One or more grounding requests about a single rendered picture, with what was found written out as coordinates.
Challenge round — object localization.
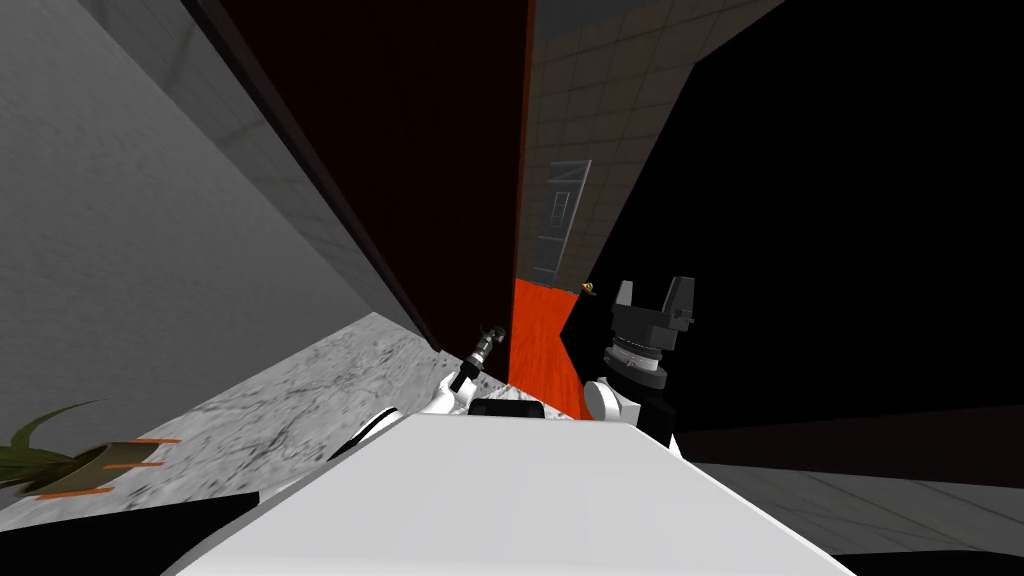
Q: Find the dark red-brown door leaf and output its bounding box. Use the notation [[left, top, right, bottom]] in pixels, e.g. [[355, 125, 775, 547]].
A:
[[217, 0, 535, 382]]

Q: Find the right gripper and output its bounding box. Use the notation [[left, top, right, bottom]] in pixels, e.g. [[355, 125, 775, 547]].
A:
[[610, 275, 697, 351]]

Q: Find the black door leaf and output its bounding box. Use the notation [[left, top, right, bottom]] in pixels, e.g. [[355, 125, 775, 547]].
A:
[[558, 0, 1024, 449]]

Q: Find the grey framed window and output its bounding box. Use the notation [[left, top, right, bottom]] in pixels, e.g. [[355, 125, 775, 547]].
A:
[[529, 158, 594, 289]]

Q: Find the green potted plant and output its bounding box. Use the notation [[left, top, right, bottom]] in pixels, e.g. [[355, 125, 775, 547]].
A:
[[0, 399, 184, 502]]

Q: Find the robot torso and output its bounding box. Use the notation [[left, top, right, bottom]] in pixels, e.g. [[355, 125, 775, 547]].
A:
[[163, 397, 857, 576]]

